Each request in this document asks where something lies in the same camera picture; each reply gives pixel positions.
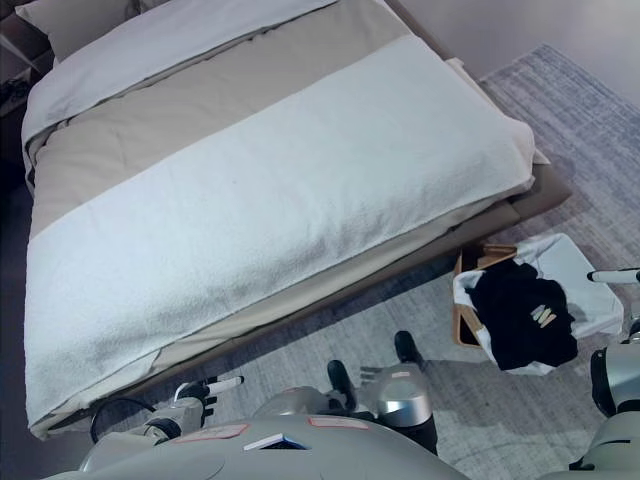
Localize white basket liner cloth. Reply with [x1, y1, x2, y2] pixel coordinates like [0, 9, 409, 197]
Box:
[451, 232, 626, 378]

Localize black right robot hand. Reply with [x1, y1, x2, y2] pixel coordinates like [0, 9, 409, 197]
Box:
[585, 266, 640, 289]

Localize low beige bed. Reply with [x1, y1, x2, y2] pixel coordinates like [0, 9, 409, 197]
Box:
[13, 0, 575, 442]

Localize dark shoes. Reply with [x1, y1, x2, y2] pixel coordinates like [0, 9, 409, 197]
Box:
[0, 78, 29, 104]

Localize grey robot torso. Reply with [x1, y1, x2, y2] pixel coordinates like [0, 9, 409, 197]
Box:
[59, 411, 472, 480]

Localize white fleece blanket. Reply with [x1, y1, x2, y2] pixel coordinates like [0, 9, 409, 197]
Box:
[23, 33, 537, 427]

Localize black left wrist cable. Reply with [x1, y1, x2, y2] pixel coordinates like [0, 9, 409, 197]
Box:
[89, 396, 162, 447]

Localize silver right robot leg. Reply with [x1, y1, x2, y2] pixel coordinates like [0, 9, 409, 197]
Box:
[359, 329, 440, 457]

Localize beige duvet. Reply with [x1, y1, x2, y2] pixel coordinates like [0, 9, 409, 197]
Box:
[21, 0, 537, 441]

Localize white top sheet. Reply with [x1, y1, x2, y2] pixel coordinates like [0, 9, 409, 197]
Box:
[21, 0, 342, 147]

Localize wooden laundry basket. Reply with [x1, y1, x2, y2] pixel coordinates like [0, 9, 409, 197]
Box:
[451, 242, 522, 350]

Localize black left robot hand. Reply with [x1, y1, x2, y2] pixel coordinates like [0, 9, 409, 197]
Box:
[173, 374, 246, 417]

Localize black garment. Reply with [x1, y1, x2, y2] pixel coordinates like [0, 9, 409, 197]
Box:
[469, 262, 581, 372]

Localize grey pillow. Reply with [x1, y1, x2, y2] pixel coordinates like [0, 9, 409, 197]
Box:
[14, 0, 137, 65]

